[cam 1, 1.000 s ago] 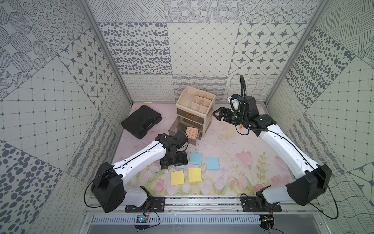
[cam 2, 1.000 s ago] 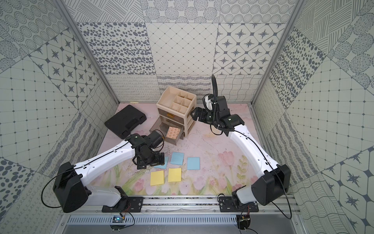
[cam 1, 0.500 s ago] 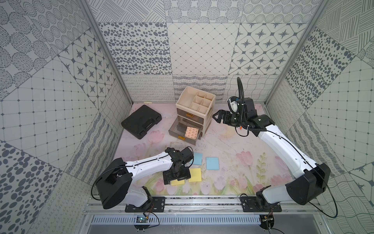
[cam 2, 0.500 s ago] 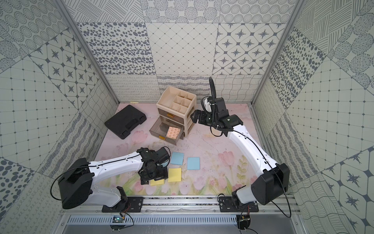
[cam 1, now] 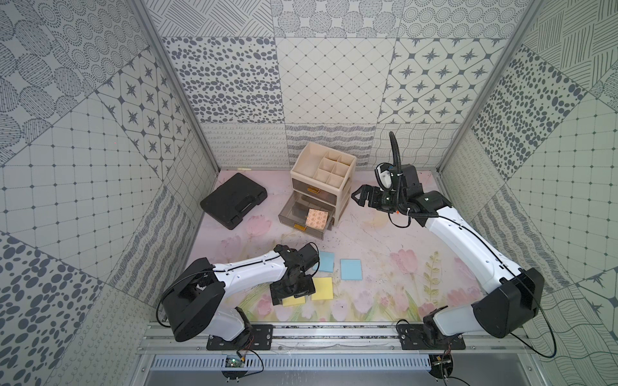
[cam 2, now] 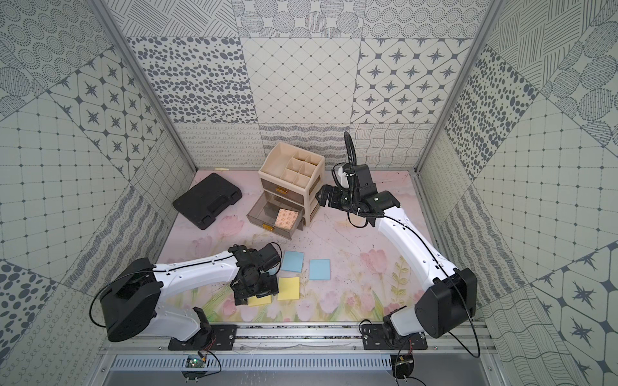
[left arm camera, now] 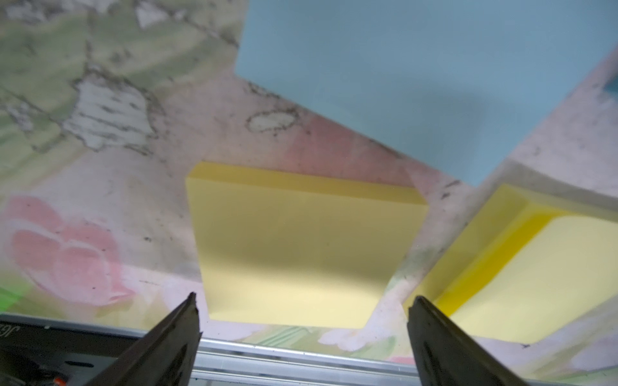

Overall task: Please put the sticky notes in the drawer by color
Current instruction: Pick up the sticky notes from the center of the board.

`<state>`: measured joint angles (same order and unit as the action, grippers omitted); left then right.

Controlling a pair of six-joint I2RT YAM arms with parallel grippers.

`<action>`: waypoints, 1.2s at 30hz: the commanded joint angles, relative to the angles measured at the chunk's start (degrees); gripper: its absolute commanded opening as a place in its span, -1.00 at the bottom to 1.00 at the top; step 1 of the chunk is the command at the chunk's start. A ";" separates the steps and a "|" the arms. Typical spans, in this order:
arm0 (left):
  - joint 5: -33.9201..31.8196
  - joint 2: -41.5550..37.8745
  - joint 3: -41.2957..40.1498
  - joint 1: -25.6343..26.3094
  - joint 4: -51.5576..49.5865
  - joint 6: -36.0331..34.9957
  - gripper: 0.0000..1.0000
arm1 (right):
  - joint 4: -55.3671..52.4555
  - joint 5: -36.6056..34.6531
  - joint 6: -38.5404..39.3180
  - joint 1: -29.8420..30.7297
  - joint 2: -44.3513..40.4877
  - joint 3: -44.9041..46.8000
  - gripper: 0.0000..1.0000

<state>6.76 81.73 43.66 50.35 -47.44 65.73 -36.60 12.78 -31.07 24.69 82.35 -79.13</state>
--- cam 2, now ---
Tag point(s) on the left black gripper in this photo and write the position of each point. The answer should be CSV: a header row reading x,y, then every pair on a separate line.
x,y
256,292

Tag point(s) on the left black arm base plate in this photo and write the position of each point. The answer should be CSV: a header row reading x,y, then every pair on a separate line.
x,y
216,337

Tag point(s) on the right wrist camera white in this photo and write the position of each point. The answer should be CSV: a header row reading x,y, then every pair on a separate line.
x,y
340,176

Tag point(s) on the aluminium mounting rail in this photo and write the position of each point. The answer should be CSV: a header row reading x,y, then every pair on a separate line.
x,y
295,338

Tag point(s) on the yellow sticky pad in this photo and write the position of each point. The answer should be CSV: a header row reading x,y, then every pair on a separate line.
x,y
289,289
258,302

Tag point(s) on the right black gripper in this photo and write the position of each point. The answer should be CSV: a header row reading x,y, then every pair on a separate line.
x,y
325,190

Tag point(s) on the blue sticky pad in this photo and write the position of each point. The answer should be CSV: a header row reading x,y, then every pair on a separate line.
x,y
320,270
293,261

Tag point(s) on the clear grey drawer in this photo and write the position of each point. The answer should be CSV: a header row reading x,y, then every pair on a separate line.
x,y
265,210
286,193

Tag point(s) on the patterned pink sticky pad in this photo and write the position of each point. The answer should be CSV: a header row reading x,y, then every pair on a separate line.
x,y
286,219

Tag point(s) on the floral pink table mat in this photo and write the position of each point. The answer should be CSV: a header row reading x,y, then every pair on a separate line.
x,y
369,277

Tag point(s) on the middle blue sticky pad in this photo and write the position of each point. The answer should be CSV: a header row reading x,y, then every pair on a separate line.
x,y
293,261

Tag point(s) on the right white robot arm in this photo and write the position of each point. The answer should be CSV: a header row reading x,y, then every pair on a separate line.
x,y
449,294

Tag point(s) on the black plastic tool case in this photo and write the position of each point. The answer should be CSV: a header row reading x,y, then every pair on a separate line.
x,y
203,203

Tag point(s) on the right blue sticky pad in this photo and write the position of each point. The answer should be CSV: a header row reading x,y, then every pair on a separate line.
x,y
320,270

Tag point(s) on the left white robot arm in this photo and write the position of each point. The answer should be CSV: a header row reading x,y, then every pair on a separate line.
x,y
135,303

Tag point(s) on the black round connector box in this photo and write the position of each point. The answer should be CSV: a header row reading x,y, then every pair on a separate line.
x,y
402,366

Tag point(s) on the green circuit board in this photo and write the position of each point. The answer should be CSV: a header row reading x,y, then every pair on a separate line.
x,y
194,362

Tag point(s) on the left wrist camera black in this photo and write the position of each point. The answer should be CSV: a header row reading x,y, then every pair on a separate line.
x,y
269,258

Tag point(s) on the beige desktop drawer organizer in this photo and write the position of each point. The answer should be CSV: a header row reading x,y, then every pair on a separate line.
x,y
297,169

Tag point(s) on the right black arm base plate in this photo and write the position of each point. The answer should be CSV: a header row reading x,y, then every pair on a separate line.
x,y
376,337

